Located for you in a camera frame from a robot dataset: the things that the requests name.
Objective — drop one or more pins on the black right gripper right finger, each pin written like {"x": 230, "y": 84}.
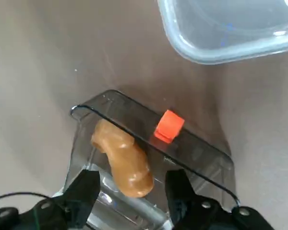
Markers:
{"x": 180, "y": 191}

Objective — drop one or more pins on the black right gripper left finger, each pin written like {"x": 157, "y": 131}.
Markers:
{"x": 86, "y": 191}

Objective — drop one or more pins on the tan glossy sausage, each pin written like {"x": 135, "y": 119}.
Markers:
{"x": 127, "y": 155}

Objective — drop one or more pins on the smoky clear drawer orange knob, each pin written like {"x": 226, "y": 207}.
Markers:
{"x": 169, "y": 125}

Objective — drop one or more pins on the white three-layer storage box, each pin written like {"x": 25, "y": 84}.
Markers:
{"x": 134, "y": 215}

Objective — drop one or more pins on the clear plastic container lid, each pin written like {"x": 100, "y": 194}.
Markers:
{"x": 230, "y": 24}

